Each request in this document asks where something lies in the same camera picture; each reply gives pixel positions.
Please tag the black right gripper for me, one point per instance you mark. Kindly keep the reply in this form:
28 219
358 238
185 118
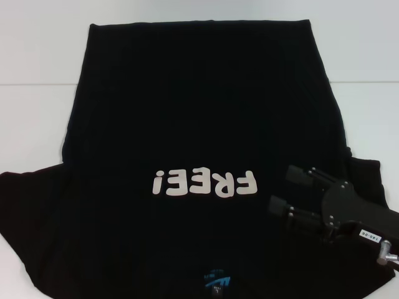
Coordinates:
349 205

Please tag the black shirt with FREE print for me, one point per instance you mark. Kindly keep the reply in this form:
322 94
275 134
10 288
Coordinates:
199 109

